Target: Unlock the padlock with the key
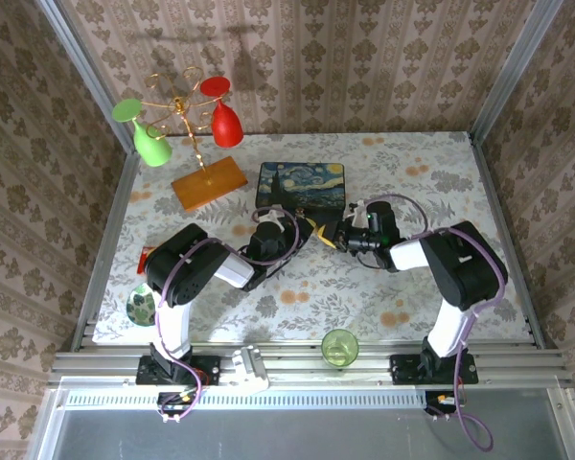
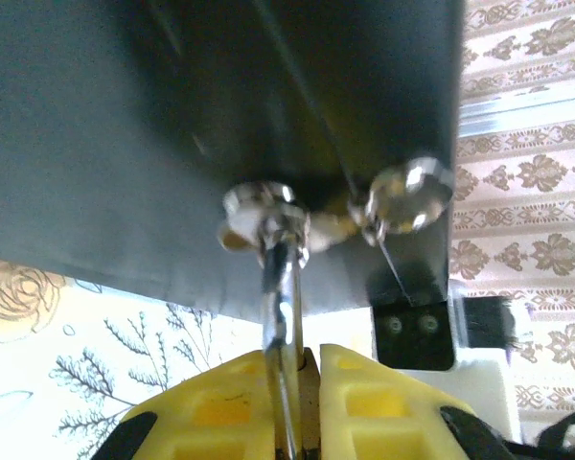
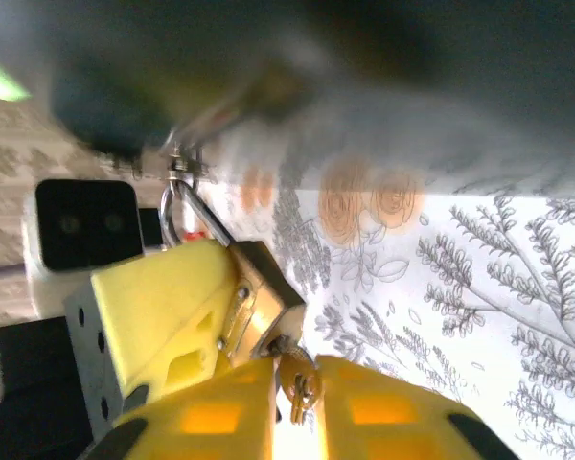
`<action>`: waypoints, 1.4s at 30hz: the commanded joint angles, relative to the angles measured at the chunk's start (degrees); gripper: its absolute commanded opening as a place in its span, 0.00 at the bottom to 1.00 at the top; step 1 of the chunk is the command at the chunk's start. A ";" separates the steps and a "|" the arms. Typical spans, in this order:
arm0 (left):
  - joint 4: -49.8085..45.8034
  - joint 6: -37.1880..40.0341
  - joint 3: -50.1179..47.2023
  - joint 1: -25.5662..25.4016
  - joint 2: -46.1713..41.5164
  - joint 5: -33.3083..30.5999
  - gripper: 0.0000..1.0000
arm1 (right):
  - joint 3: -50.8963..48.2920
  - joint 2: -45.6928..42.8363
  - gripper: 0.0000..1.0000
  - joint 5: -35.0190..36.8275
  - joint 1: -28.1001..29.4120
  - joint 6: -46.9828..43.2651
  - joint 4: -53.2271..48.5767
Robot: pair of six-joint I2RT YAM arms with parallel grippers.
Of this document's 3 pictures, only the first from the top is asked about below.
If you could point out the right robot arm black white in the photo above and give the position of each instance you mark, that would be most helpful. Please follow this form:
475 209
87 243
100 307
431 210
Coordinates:
460 268

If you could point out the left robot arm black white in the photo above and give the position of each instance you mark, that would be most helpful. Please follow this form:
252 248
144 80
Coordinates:
182 268

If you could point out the starry night painted box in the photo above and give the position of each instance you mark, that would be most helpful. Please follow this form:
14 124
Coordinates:
301 186

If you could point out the floral fern print tablecloth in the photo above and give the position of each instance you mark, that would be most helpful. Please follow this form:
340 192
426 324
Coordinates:
326 297

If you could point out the green transparent tumbler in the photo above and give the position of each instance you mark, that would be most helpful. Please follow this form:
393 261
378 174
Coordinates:
339 349

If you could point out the red plastic wine glass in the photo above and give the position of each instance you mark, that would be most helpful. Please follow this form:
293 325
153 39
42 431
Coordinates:
226 125

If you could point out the red packet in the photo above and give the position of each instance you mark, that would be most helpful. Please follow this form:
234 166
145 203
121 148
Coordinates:
146 261

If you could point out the leaf print small dish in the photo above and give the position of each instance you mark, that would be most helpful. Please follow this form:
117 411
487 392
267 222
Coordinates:
141 306

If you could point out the green plastic wine glass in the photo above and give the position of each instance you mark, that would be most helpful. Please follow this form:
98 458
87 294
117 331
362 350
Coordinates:
152 146

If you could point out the grey metal panel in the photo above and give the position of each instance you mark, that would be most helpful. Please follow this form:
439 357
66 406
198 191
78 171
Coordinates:
306 433

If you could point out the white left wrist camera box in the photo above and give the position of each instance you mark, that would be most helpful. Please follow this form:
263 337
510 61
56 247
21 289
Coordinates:
270 215

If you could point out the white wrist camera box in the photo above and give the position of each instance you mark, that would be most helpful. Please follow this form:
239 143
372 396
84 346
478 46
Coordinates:
357 209
270 215

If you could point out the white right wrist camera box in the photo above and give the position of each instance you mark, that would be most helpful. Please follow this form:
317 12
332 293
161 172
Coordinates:
357 209

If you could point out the white plastic mount bracket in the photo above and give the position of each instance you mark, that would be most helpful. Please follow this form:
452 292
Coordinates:
250 368

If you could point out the aluminium profile frame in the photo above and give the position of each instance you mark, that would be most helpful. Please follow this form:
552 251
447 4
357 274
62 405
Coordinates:
316 371

